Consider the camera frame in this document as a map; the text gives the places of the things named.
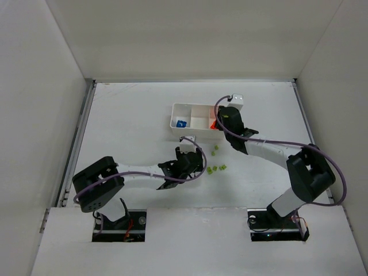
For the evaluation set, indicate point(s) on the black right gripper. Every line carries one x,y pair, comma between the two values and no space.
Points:
225,114

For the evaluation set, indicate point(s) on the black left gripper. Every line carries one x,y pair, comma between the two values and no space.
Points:
190,160

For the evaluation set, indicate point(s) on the large blue arch lego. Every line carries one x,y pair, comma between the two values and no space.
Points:
181,124

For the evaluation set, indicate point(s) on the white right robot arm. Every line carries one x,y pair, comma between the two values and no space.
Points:
308,171

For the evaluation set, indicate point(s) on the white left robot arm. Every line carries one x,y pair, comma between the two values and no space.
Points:
98,186

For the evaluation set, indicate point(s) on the white divided sorting tray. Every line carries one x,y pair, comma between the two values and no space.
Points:
199,119

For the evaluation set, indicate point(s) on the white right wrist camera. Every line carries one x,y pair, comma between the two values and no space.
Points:
236,101

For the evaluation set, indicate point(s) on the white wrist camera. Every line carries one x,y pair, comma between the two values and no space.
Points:
236,101
187,145

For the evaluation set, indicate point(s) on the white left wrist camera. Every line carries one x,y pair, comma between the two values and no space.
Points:
187,145

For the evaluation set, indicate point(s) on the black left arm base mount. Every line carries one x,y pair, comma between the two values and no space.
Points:
130,228

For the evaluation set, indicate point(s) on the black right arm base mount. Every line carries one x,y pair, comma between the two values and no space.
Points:
270,227

